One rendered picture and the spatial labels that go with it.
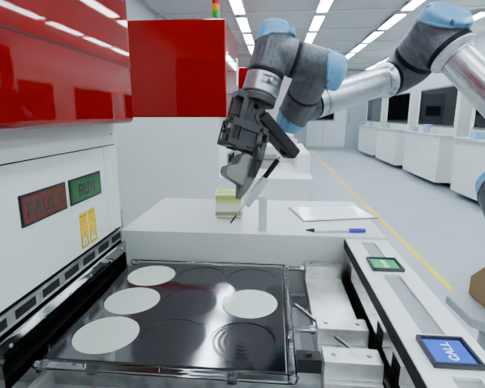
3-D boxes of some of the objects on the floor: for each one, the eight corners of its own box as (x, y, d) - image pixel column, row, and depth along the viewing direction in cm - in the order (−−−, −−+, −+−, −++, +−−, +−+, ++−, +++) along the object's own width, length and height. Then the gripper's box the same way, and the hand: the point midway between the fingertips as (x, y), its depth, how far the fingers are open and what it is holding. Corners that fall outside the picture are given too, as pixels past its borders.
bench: (393, 169, 840) (401, 78, 797) (372, 159, 1015) (379, 85, 973) (442, 169, 831) (453, 78, 788) (413, 160, 1006) (420, 85, 963)
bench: (369, 158, 1054) (375, 86, 1011) (356, 152, 1229) (360, 90, 1187) (408, 158, 1045) (415, 85, 1002) (389, 152, 1220) (394, 90, 1177)
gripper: (229, 92, 77) (202, 189, 77) (245, 84, 68) (215, 192, 68) (265, 106, 80) (239, 199, 80) (284, 99, 72) (255, 204, 71)
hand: (242, 194), depth 75 cm, fingers closed
